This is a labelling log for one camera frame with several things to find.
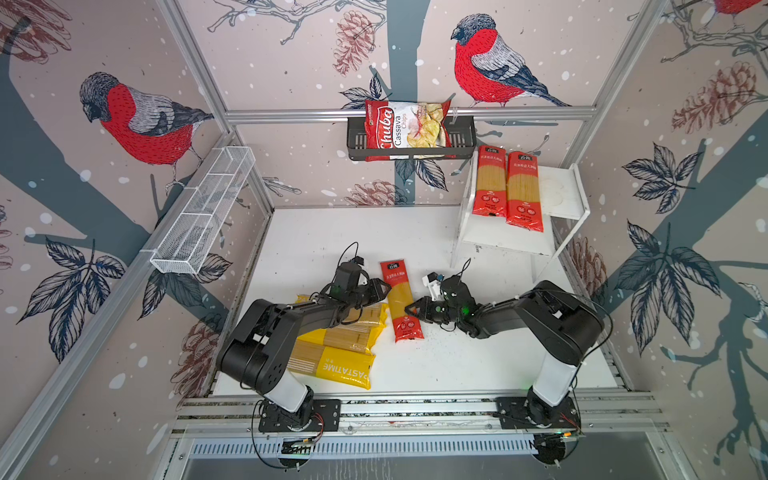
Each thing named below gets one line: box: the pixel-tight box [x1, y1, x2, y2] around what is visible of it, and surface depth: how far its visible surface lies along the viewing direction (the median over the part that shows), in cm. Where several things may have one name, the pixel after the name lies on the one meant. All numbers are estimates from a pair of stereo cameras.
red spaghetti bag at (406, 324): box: [380, 259, 424, 343], surface depth 93 cm
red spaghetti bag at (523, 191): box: [506, 151, 544, 233], surface depth 77 cm
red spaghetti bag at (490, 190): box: [472, 145, 507, 217], surface depth 80 cm
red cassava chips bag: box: [365, 100, 457, 162], surface depth 89 cm
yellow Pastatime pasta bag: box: [287, 340, 376, 390], surface depth 81 cm
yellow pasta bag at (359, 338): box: [291, 322, 387, 359], surface depth 87 cm
